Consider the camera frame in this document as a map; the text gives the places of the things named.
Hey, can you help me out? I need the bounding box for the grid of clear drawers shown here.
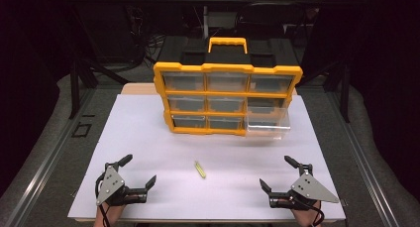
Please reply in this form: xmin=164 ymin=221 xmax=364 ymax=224
xmin=161 ymin=71 xmax=295 ymax=130

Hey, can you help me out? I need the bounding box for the yellow black organizer cabinet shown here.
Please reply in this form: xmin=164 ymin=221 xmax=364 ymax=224
xmin=153 ymin=37 xmax=304 ymax=137

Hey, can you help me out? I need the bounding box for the white table board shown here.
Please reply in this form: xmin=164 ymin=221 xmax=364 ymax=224
xmin=67 ymin=93 xmax=347 ymax=222

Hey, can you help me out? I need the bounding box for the black tape square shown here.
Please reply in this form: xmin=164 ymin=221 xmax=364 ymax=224
xmin=71 ymin=122 xmax=93 ymax=139

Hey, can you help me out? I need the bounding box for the transparent plastic drawer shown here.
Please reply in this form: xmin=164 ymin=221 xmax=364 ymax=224
xmin=245 ymin=106 xmax=291 ymax=141

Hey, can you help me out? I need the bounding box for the black metal crossbar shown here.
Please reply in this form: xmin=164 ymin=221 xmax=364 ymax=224
xmin=49 ymin=0 xmax=368 ymax=5

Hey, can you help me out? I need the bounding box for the small yellow-green stick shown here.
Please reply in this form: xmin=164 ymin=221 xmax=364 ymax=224
xmin=193 ymin=161 xmax=207 ymax=179

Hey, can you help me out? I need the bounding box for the metal floor rail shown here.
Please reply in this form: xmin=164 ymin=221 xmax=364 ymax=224
xmin=325 ymin=87 xmax=402 ymax=227
xmin=0 ymin=87 xmax=97 ymax=227

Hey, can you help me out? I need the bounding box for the person's left hand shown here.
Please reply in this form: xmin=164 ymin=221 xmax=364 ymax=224
xmin=93 ymin=202 xmax=126 ymax=227

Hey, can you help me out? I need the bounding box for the person's right hand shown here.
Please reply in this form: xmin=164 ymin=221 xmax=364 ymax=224
xmin=290 ymin=201 xmax=323 ymax=227

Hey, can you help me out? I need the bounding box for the bundle of black cables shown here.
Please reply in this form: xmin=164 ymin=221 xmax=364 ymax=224
xmin=127 ymin=5 xmax=166 ymax=67

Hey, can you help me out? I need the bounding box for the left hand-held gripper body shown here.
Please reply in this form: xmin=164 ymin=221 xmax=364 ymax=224
xmin=95 ymin=162 xmax=149 ymax=208

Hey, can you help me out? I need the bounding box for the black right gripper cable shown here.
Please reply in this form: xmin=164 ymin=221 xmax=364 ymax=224
xmin=298 ymin=196 xmax=326 ymax=227

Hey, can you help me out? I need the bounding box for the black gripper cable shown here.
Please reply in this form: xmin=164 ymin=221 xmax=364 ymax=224
xmin=94 ymin=173 xmax=112 ymax=227
xmin=298 ymin=196 xmax=326 ymax=227

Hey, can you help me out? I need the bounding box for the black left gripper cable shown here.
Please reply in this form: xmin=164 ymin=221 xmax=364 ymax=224
xmin=94 ymin=173 xmax=112 ymax=227

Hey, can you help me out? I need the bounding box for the black metal stand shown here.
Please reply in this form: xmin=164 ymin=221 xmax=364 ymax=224
xmin=295 ymin=59 xmax=351 ymax=124
xmin=68 ymin=52 xmax=132 ymax=120

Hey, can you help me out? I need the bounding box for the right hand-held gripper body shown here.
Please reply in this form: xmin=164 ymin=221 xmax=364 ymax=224
xmin=267 ymin=163 xmax=341 ymax=211

